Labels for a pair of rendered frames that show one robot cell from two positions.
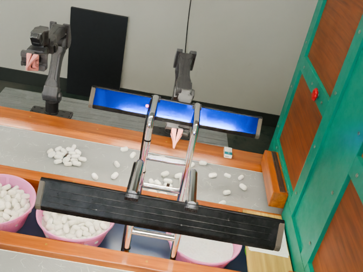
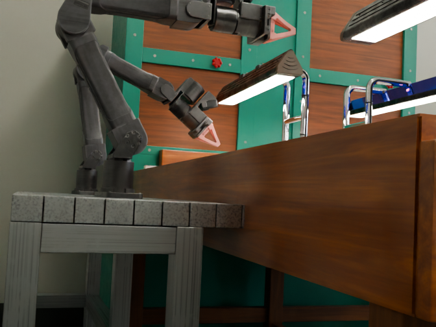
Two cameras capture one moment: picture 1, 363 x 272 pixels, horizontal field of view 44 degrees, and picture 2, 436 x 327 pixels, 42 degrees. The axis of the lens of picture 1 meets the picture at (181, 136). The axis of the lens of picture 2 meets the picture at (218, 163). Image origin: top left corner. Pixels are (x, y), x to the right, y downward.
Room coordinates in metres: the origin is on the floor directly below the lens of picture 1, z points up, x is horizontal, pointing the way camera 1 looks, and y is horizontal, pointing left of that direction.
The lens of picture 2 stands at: (2.01, 1.85, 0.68)
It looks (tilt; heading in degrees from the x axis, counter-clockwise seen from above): 4 degrees up; 256
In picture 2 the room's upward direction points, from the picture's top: 3 degrees clockwise
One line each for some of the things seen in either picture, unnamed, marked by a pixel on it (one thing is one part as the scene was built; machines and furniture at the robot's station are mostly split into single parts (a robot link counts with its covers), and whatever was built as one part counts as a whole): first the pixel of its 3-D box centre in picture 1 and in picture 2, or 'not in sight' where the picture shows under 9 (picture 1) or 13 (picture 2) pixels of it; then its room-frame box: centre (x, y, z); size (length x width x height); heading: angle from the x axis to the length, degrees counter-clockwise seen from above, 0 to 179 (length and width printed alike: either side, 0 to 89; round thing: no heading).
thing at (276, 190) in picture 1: (273, 177); (196, 160); (1.52, -0.40, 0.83); 0.30 x 0.06 x 0.07; 3
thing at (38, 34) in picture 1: (36, 45); (249, 0); (1.64, 0.63, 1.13); 0.07 x 0.06 x 0.11; 94
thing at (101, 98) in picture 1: (176, 110); (252, 81); (1.44, 0.04, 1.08); 0.62 x 0.08 x 0.07; 93
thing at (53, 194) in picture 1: (161, 210); (395, 97); (0.88, 0.01, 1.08); 0.62 x 0.08 x 0.07; 93
